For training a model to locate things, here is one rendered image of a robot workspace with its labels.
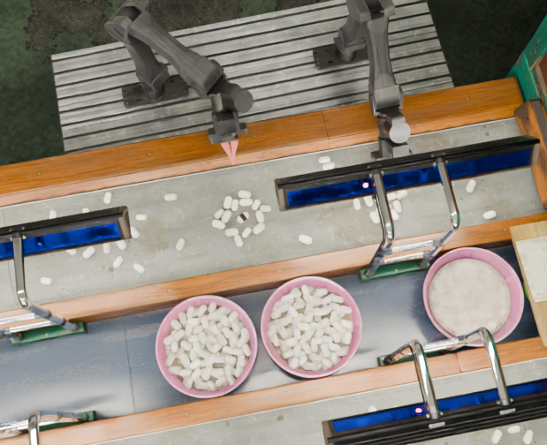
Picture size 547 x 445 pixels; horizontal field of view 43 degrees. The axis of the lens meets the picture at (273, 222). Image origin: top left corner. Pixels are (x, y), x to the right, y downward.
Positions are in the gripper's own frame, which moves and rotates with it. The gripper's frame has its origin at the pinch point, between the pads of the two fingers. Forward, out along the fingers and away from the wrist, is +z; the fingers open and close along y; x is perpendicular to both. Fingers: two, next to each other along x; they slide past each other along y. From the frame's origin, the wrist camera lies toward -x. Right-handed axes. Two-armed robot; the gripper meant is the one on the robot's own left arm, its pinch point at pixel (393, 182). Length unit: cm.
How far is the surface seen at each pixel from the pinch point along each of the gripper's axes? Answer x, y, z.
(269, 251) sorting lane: -6.1, -38.3, 10.2
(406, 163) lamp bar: -31.5, -4.8, -17.3
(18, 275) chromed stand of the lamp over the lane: -37, -94, -12
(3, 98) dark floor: 118, -129, -22
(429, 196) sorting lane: -2.1, 9.3, 5.5
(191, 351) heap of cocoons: -21, -64, 27
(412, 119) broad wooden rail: 10.8, 9.8, -13.6
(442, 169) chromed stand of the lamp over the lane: -34.4, 2.6, -15.2
